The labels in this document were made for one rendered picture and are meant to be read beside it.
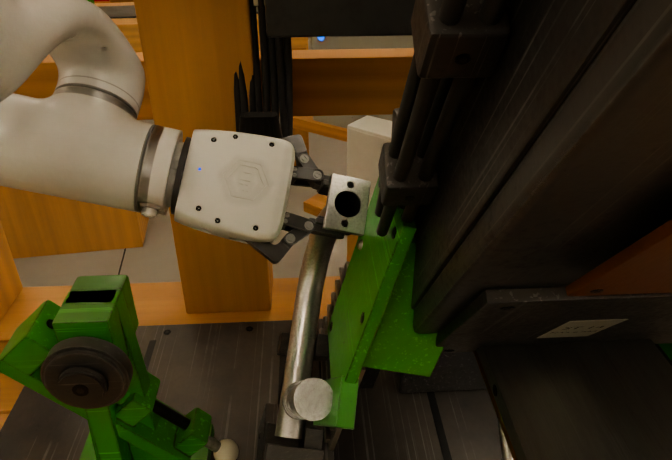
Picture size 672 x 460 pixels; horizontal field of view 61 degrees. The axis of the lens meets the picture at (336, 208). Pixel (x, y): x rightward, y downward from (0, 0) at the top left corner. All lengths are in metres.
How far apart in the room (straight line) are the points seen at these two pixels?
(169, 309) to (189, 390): 0.21
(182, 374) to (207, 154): 0.40
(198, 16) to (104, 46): 0.23
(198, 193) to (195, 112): 0.28
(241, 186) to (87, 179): 0.13
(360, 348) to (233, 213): 0.17
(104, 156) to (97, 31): 0.10
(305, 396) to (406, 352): 0.10
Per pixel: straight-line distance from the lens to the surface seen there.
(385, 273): 0.46
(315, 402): 0.55
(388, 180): 0.37
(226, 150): 0.54
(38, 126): 0.55
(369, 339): 0.50
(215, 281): 0.94
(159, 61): 0.79
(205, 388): 0.83
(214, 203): 0.53
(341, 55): 0.87
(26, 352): 0.60
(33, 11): 0.47
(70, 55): 0.57
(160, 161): 0.53
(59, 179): 0.55
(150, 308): 1.02
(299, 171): 0.56
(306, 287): 0.66
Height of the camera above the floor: 1.50
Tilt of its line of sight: 30 degrees down
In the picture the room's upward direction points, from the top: straight up
